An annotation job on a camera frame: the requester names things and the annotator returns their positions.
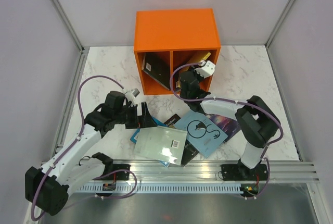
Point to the orange two-compartment shelf box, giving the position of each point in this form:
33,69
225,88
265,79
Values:
174,36

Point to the right corner frame post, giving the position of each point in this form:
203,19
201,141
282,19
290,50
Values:
281,19

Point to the left corner frame post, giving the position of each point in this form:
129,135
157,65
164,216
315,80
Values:
68,25

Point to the slotted white cable duct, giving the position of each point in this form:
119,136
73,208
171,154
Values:
181,188

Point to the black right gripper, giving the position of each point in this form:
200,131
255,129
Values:
192,69

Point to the yellow paperback book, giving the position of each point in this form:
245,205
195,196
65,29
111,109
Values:
178,85

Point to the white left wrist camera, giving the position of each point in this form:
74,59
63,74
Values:
131,95

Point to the dark green hardcover book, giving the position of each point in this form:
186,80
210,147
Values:
157,69

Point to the light blue paperback book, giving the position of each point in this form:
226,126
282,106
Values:
202,133

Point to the bright blue paperback book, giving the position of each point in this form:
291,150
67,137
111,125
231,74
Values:
136,133

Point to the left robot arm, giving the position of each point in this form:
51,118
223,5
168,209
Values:
50,186

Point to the navy blue hardcover book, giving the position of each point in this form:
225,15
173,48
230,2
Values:
199,56

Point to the pale green plastic file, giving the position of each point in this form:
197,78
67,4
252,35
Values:
155,143

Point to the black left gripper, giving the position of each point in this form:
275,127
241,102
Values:
143,121

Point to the purple galaxy cover book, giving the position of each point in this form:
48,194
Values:
229,126

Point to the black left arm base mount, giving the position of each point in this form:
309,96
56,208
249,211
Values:
115,172

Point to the black paperback book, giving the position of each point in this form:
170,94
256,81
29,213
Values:
185,151

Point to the corner frame post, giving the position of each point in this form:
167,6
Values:
68,25
281,19

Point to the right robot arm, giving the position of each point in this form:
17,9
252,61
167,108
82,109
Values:
257,122

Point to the aluminium frame rail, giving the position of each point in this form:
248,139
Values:
211,170

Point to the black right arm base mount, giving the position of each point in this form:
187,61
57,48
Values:
237,172

